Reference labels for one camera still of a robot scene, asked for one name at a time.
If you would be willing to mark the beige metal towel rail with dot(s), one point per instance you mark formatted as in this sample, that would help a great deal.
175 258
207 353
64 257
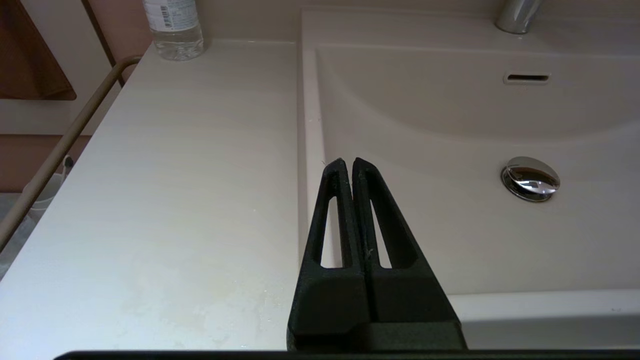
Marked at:
65 140

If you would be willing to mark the white ceramic sink basin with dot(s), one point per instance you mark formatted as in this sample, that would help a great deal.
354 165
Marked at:
450 125

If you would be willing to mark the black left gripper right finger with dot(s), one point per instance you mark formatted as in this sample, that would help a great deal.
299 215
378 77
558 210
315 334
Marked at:
405 295

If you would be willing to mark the chrome drain stopper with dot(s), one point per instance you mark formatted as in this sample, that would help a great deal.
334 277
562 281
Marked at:
530 179

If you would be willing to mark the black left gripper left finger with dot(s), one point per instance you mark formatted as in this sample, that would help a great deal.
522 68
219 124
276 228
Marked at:
330 300

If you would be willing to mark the chrome faucet brown lever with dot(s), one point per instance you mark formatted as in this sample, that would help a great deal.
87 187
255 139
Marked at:
517 15

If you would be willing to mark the slim clear plastic bottle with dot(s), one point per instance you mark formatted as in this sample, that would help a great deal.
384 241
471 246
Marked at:
175 30

